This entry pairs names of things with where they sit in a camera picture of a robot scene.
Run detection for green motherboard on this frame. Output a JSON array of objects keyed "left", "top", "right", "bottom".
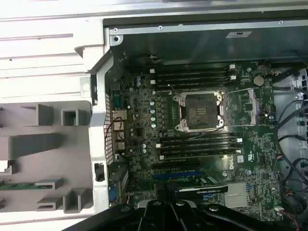
[{"left": 109, "top": 59, "right": 289, "bottom": 217}]

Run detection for CPU socket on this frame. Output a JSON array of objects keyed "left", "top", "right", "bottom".
[{"left": 172, "top": 92, "right": 226, "bottom": 133}]

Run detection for RAM slot white clips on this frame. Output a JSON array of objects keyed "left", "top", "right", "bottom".
[
  {"left": 149, "top": 64, "right": 236, "bottom": 74},
  {"left": 150, "top": 75, "right": 236, "bottom": 85},
  {"left": 155, "top": 137, "right": 243, "bottom": 149},
  {"left": 159, "top": 148, "right": 242, "bottom": 160}
]

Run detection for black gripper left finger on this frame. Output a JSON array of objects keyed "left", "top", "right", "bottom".
[{"left": 63, "top": 183, "right": 170, "bottom": 231}]

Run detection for black graphics card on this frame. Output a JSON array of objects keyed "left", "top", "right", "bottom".
[{"left": 165, "top": 176, "right": 230, "bottom": 202}]

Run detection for blue expansion slot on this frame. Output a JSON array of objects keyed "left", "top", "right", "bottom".
[{"left": 153, "top": 173, "right": 202, "bottom": 181}]

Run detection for round coin cell battery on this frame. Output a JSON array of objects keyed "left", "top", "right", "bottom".
[{"left": 253, "top": 75, "right": 265, "bottom": 87}]

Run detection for RAM slot black clips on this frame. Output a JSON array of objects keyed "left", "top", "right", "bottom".
[
  {"left": 158, "top": 132, "right": 239, "bottom": 143},
  {"left": 158, "top": 143, "right": 239, "bottom": 154},
  {"left": 154, "top": 70, "right": 233, "bottom": 79},
  {"left": 154, "top": 80, "right": 233, "bottom": 90}
]

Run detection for metal socket cover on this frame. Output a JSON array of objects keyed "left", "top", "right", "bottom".
[{"left": 216, "top": 88, "right": 260, "bottom": 128}]

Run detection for black expansion slot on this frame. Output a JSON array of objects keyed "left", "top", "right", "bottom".
[{"left": 152, "top": 161, "right": 201, "bottom": 170}]

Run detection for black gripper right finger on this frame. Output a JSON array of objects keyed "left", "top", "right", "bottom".
[{"left": 169, "top": 183, "right": 274, "bottom": 231}]

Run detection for silver drive cage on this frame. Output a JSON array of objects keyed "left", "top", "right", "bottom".
[{"left": 287, "top": 67, "right": 308, "bottom": 145}]

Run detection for thin wire locking lever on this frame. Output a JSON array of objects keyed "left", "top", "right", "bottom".
[
  {"left": 179, "top": 126, "right": 227, "bottom": 141},
  {"left": 168, "top": 84, "right": 180, "bottom": 96}
]

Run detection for open black PC case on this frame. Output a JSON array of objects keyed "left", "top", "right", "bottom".
[{"left": 88, "top": 16, "right": 308, "bottom": 231}]

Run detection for green RAM stick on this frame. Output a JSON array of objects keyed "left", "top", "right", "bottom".
[{"left": 0, "top": 182, "right": 62, "bottom": 191}]

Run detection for silver chipset heatsink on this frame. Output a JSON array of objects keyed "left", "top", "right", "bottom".
[{"left": 224, "top": 182, "right": 249, "bottom": 208}]

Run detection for grey parts rack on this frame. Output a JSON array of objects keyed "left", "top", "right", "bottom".
[{"left": 0, "top": 101, "right": 94, "bottom": 215}]

